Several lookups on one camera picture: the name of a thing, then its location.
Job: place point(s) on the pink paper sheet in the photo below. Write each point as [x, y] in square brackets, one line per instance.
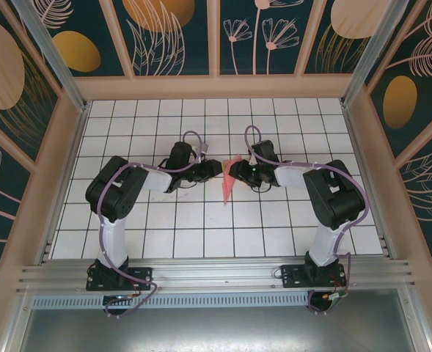
[228, 187]

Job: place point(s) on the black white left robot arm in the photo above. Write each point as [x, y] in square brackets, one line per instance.
[113, 194]

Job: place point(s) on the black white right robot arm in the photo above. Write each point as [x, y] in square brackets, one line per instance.
[333, 194]

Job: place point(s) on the grey metal sheet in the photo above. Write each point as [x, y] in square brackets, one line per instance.
[215, 330]

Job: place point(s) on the small green circuit board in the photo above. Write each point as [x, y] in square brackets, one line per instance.
[338, 297]

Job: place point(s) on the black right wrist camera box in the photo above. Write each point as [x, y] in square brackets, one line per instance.
[263, 148]

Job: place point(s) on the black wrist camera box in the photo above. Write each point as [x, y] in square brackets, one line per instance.
[179, 152]
[263, 148]

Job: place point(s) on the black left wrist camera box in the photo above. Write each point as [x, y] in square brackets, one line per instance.
[179, 152]

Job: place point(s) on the aluminium front rail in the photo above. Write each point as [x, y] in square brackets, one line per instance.
[215, 273]

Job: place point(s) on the aluminium side rail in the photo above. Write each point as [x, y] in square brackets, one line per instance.
[80, 128]
[350, 128]

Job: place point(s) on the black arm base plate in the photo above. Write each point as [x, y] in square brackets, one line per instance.
[290, 276]
[144, 275]

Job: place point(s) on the flower stem wall panel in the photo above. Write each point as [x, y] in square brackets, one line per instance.
[259, 44]

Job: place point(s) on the orange circle wall panel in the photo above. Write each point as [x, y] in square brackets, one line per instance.
[164, 44]

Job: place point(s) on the peach circle wall panel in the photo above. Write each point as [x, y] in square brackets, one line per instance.
[336, 40]

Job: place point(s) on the aluminium corner post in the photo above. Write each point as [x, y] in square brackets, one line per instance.
[369, 55]
[54, 62]

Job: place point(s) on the outlined leaves wall panel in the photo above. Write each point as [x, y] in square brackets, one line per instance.
[428, 190]

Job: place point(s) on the orange oval leaf wall panel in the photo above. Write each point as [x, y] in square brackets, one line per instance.
[413, 84]

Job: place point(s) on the large peach oval wall panel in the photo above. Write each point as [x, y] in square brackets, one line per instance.
[6, 84]

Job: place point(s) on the short aluminium frame bar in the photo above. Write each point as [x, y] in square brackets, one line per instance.
[12, 322]
[419, 322]

